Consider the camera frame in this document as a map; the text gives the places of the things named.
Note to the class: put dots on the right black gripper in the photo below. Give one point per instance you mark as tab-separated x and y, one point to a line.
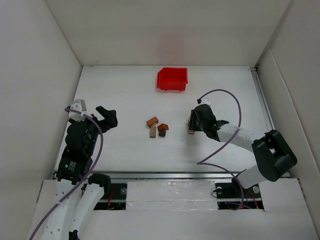
195	120

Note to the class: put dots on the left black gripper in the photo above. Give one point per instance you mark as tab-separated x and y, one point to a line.
100	121

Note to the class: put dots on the long light wood block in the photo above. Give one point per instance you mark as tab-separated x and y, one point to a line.
191	132

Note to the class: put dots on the tan short wood block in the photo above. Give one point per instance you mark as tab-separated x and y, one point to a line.
153	132

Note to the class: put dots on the red plastic bin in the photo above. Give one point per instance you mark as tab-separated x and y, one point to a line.
172	79

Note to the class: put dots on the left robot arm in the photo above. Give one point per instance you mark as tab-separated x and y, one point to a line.
78	189

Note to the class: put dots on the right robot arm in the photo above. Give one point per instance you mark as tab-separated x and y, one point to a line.
243	138

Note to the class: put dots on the reddish brown house block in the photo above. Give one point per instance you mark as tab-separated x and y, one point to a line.
163	127

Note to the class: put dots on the dark brown small block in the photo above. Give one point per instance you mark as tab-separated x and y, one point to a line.
162	133

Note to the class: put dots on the orange arch wood block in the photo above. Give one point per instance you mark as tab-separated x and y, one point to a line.
154	120

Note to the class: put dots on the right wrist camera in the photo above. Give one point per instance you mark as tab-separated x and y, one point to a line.
204	101

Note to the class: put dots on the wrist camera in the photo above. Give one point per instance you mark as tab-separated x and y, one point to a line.
204	101
76	109

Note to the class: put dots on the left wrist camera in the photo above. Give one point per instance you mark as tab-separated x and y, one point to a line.
76	109

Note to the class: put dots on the aluminium front rail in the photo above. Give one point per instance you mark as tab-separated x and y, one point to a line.
165	175

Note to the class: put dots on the aluminium rail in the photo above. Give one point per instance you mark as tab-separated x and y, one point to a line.
265	105
165	175

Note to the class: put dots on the aluminium right rail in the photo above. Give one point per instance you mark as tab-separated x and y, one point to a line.
265	105

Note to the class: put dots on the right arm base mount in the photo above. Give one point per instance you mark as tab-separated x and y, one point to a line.
229	197

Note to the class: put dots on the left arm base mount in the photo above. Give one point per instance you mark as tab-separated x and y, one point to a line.
114	199

